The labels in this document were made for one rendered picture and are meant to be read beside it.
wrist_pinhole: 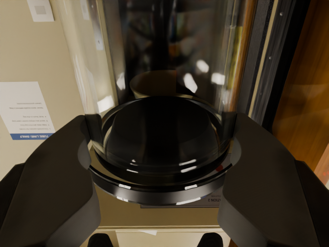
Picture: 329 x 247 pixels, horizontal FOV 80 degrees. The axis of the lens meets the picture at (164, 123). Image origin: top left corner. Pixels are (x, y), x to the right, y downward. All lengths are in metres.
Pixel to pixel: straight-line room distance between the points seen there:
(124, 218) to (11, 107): 0.78
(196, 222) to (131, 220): 0.11
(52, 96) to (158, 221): 0.70
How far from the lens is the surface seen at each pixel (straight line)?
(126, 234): 0.63
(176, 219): 0.38
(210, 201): 0.38
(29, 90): 0.96
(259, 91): 0.37
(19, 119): 1.06
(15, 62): 0.94
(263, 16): 0.35
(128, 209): 0.38
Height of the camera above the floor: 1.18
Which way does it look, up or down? 31 degrees up
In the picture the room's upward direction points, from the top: 179 degrees clockwise
